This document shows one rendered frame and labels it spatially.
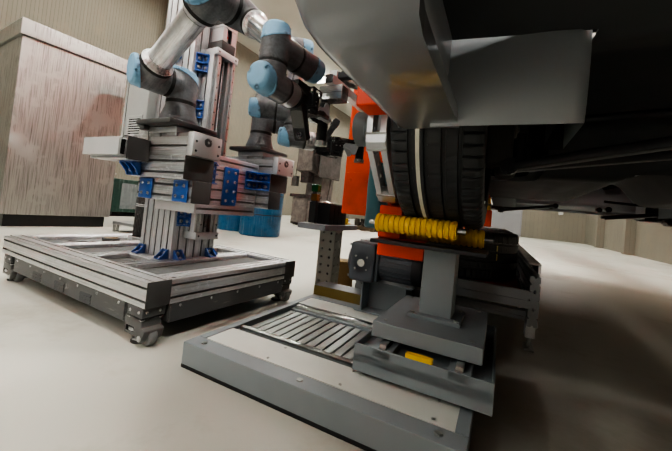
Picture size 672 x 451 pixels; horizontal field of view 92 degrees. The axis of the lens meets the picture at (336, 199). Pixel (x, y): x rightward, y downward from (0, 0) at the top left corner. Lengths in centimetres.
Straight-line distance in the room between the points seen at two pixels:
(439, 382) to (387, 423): 18
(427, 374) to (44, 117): 471
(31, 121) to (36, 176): 60
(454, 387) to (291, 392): 41
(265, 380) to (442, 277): 59
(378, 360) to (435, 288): 29
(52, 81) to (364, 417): 479
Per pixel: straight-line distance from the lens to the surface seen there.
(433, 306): 113
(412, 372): 99
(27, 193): 494
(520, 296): 169
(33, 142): 495
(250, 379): 105
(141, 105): 197
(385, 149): 95
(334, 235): 190
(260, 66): 88
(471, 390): 97
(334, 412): 93
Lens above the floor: 54
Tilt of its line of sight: 2 degrees up
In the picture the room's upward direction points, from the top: 6 degrees clockwise
